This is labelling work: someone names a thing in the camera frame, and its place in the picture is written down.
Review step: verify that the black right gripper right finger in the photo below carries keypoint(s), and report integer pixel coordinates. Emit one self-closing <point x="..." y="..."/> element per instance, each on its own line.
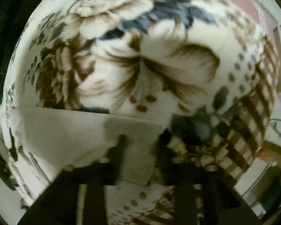
<point x="202" y="163"/>

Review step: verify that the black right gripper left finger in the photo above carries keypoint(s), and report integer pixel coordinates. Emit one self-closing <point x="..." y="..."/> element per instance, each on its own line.
<point x="77" y="196"/>

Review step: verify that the beige small garment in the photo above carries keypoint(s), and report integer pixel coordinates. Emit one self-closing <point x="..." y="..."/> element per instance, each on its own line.
<point x="57" y="138"/>

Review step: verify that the floral fleece blanket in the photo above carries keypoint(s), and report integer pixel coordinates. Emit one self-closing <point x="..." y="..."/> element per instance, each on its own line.
<point x="143" y="59"/>

